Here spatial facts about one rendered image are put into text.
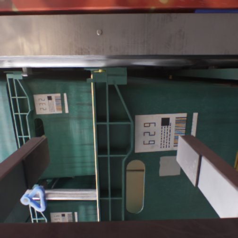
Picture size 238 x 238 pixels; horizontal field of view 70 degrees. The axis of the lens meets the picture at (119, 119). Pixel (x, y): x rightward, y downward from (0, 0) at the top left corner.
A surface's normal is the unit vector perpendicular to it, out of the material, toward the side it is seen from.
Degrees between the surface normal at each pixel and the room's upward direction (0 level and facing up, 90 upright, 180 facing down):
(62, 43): 90
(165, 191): 98
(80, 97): 97
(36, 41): 90
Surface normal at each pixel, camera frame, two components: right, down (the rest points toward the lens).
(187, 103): 0.04, 0.26
